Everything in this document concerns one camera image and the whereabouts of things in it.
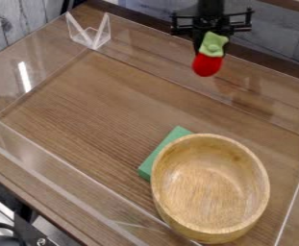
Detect green foam block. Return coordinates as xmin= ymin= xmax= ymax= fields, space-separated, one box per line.
xmin=138 ymin=125 xmax=194 ymax=183

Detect round wooden bowl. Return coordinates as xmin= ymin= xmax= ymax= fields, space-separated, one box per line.
xmin=150 ymin=134 xmax=271 ymax=244

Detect clear acrylic tray wall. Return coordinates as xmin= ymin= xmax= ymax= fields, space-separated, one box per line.
xmin=0 ymin=7 xmax=299 ymax=246

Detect red felt fruit green leaves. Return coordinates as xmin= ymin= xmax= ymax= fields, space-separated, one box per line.
xmin=191 ymin=32 xmax=229 ymax=77

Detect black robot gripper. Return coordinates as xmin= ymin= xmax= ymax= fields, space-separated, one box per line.
xmin=171 ymin=7 xmax=254 ymax=57

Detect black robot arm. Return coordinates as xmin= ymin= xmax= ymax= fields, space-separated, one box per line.
xmin=171 ymin=0 xmax=254 ymax=58

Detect black metal mount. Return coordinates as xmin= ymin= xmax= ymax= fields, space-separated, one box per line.
xmin=15 ymin=214 xmax=58 ymax=246

